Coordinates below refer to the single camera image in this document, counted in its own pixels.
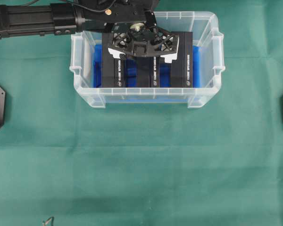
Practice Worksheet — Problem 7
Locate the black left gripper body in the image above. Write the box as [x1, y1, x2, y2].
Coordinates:
[83, 0, 179, 58]

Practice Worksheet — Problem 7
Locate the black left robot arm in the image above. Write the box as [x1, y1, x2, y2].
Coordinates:
[0, 0, 179, 63]

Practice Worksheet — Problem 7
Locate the black realsense box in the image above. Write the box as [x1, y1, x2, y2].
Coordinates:
[101, 33, 125, 88]
[170, 32, 193, 88]
[135, 56, 160, 88]

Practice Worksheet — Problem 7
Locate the small metal wire piece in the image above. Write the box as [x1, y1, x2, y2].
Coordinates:
[42, 210, 55, 221]

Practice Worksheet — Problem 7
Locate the green table cloth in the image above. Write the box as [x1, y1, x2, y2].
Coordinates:
[0, 0, 283, 226]

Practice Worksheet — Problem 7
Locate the blue liner sheet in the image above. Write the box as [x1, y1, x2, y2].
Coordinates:
[92, 45, 200, 103]

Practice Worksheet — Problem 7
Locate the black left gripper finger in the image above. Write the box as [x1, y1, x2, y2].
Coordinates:
[160, 41, 179, 63]
[108, 48, 126, 60]

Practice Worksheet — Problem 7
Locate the clear plastic storage case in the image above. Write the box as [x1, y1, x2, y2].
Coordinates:
[70, 11, 225, 108]

